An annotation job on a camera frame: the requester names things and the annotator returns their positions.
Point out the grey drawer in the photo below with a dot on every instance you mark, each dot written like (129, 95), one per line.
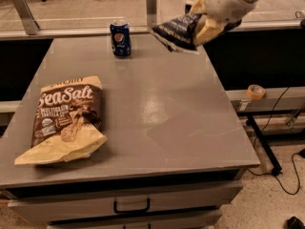
(182, 220)
(127, 201)

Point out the blue chip bag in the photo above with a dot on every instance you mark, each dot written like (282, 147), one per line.
(177, 34)

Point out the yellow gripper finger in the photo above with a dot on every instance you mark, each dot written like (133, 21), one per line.
(207, 28)
(199, 7)

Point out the blue pepsi can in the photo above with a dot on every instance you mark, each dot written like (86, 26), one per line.
(120, 37)

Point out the grey upper drawer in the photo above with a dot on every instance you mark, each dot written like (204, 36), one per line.
(127, 201)

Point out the black table leg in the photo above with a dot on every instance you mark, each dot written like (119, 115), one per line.
(263, 141)

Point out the middle metal railing bracket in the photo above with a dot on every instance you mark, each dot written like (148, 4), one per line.
(151, 10)

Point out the black object on floor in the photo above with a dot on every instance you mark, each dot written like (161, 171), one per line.
(295, 223)

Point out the orange tape roll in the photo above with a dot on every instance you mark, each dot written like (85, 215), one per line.
(255, 92)

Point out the grey lower drawer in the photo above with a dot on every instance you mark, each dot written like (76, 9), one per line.
(182, 220)

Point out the left metal railing bracket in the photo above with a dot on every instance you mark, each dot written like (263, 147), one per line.
(29, 24)

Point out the metal railing bracket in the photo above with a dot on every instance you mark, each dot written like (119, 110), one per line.
(151, 10)
(29, 24)

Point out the brown sea salt chip bag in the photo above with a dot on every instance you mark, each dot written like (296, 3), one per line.
(67, 124)

